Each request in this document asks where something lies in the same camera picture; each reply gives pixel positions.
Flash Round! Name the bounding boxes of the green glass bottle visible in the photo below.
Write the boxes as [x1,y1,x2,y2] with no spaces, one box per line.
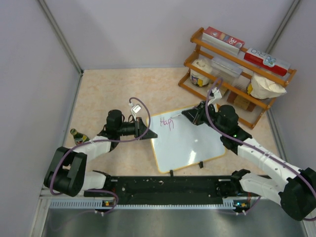
[70,128,90,145]

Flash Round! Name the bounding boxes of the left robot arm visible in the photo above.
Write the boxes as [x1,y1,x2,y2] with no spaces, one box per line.
[44,110,158,197]

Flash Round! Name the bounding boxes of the orange wooden shelf rack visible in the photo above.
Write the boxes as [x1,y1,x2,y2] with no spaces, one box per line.
[178,27,297,129]

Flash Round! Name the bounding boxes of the white plastic jar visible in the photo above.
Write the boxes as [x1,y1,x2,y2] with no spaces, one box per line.
[190,58,212,87]

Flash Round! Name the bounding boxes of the red box upper left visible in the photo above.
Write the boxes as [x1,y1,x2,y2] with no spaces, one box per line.
[202,27,245,55]

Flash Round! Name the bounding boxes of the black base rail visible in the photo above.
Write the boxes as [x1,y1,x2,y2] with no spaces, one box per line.
[83,171,250,205]

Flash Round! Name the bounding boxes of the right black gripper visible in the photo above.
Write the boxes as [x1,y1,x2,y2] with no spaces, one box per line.
[183,100,227,135]

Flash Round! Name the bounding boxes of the cream cloth bag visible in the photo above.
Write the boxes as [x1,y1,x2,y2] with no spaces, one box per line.
[247,73,287,100]

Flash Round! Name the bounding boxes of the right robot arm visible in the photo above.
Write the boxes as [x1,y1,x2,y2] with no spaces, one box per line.
[181,101,316,221]

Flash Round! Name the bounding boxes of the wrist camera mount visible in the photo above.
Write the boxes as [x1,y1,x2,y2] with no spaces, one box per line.
[206,87,222,106]
[129,102,142,119]

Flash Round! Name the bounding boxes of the red white box right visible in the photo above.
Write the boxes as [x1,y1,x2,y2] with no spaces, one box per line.
[244,48,291,76]

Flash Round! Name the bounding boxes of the clear plastic container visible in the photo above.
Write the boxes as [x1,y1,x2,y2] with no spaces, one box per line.
[210,56,250,89]

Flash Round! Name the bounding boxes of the yellow framed whiteboard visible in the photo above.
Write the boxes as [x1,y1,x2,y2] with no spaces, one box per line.
[146,105,227,174]

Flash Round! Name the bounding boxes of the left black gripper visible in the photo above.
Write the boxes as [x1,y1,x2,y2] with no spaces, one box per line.
[117,117,157,140]

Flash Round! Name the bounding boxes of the brown wooden blocks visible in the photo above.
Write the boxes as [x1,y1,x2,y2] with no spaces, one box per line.
[227,91,256,112]

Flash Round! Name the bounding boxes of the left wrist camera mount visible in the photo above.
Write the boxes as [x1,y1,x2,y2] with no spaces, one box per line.
[129,102,142,119]

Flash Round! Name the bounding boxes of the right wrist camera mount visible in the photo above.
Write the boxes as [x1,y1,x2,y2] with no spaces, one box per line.
[206,87,222,106]

